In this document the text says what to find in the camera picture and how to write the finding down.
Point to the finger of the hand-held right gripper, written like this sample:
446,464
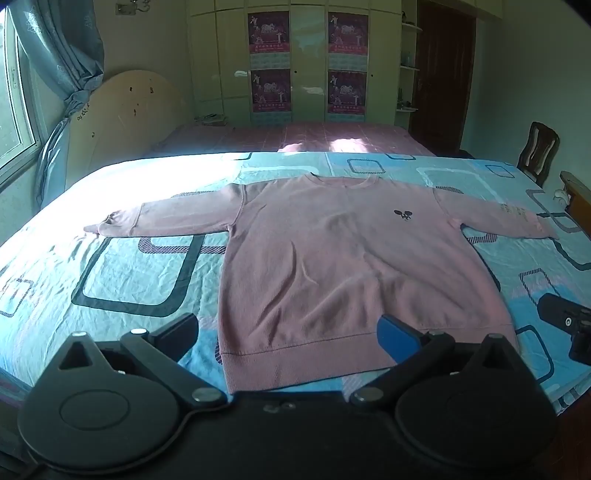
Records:
561,311

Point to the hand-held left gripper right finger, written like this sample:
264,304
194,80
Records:
395,337

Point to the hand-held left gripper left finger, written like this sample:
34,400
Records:
182,332

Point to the pink long-sleeved sweater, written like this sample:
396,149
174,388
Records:
323,263

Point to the small white object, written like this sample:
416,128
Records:
562,197

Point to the wooden bed footboard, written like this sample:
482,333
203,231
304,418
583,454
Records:
579,196

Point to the blue patterned bedsheet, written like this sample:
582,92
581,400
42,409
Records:
60,240

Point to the dark wooden chair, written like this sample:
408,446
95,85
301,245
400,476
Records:
538,147

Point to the pink checked bedspread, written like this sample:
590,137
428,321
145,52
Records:
258,136

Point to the cream arched headboard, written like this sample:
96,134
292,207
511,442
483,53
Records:
124,115

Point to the dark wooden door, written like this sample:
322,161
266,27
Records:
443,78

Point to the corner shelf unit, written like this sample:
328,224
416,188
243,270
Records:
408,69

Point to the pale green wardrobe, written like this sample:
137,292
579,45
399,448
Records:
307,64

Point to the window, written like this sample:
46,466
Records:
11,92

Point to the blue grey curtain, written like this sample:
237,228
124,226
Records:
60,41

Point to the purple wall poster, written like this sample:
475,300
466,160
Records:
347,91
271,91
268,32
347,32

